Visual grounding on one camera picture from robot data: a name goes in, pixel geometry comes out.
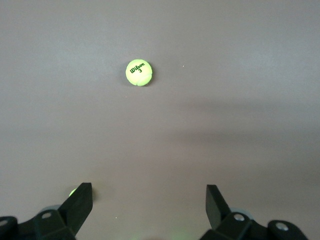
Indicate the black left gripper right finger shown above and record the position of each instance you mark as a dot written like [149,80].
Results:
[217,212]

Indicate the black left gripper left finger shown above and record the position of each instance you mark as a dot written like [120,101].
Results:
[75,210]

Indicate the yellow-green tennis ball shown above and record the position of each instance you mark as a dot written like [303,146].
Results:
[72,192]
[138,72]

